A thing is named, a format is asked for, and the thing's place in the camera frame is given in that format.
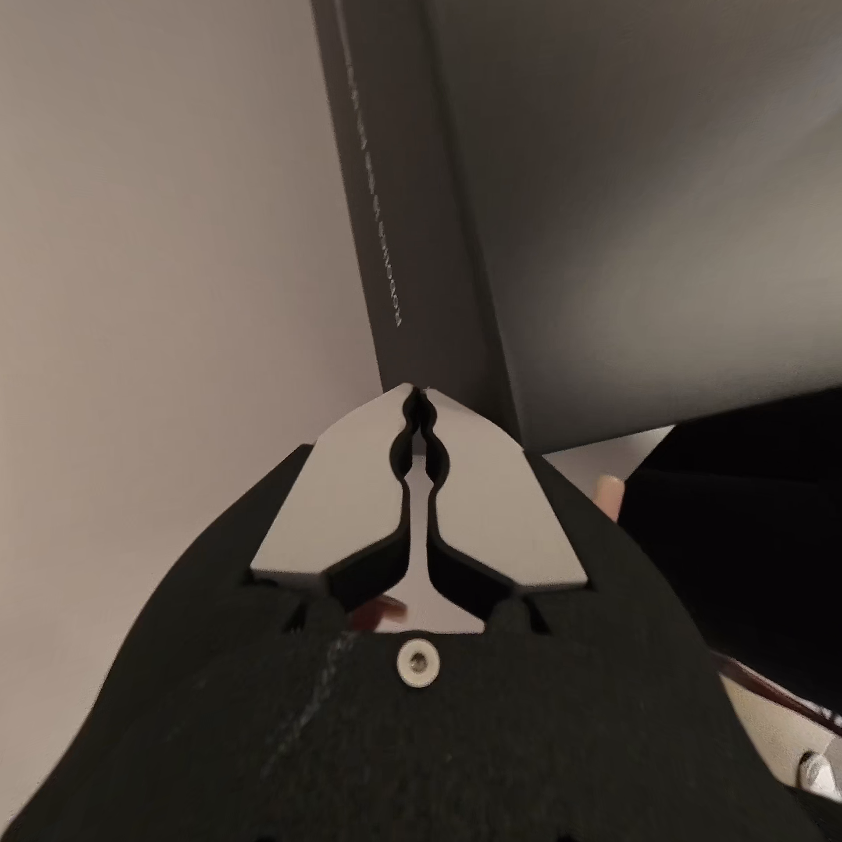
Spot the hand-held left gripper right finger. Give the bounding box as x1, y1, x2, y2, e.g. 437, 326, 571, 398
421, 388, 589, 593

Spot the dark grey printed box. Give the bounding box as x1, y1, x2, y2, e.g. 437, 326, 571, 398
310, 0, 842, 456

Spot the black case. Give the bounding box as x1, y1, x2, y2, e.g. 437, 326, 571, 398
617, 388, 842, 714

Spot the person's left hand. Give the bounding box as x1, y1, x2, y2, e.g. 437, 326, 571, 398
594, 475, 625, 522

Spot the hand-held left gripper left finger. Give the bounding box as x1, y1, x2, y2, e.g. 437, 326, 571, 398
250, 383, 422, 584

